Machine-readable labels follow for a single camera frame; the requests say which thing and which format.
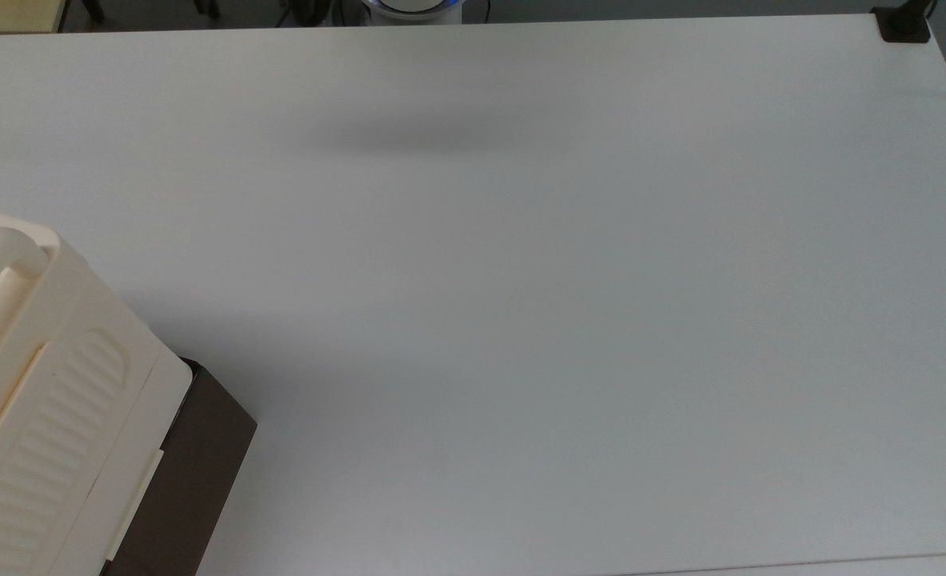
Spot cream plastic cabinet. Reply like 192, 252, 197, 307
0, 204, 194, 576

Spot dark brown drawer unit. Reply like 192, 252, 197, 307
101, 358, 258, 576

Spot yellow wooden furniture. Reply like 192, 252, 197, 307
0, 0, 70, 34

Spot white robot base blue ring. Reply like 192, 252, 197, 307
360, 0, 465, 26

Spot white drawer handle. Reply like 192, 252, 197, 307
105, 450, 166, 562

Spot black square mount clamp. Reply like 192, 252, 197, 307
872, 0, 939, 44

